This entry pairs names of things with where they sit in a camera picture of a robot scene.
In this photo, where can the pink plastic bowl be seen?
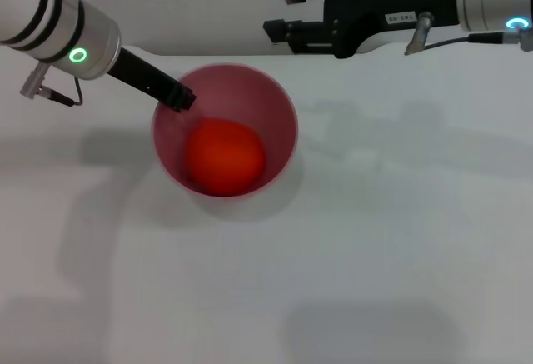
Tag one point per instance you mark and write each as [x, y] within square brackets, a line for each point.
[275, 110]

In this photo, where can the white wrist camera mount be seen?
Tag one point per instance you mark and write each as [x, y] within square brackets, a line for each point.
[387, 41]

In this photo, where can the orange toy fruit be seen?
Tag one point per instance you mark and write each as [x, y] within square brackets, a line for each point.
[227, 156]

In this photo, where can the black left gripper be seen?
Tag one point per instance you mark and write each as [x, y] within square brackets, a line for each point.
[139, 74]

